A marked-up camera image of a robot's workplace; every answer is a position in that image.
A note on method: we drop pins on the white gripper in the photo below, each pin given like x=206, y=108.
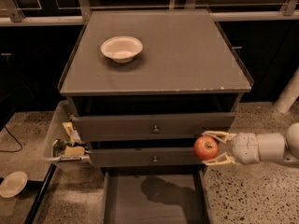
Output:
x=245, y=147

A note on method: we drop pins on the red apple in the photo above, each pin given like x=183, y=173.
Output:
x=206, y=148

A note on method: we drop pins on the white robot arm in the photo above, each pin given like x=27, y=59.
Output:
x=291, y=155

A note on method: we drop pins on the grey drawer cabinet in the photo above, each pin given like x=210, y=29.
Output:
x=186, y=66

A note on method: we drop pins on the grey bottom drawer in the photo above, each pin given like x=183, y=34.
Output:
x=155, y=195

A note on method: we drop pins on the grey drawer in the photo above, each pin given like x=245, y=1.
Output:
x=135, y=157
x=155, y=195
x=149, y=127

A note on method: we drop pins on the grey top drawer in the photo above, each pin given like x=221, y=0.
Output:
x=149, y=127

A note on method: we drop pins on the grey middle drawer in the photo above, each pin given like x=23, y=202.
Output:
x=135, y=157

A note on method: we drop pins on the white bowl on counter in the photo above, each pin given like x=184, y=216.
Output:
x=121, y=49

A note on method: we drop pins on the yellow sponge in bin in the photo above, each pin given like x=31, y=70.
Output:
x=74, y=151

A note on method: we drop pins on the clear plastic bin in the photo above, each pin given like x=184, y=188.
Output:
x=56, y=132

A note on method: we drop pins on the green packet in bin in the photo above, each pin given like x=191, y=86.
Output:
x=59, y=147

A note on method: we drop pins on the black floor frame bar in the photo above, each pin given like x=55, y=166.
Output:
x=40, y=195

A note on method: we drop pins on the metal railing frame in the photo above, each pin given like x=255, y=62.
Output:
x=31, y=12

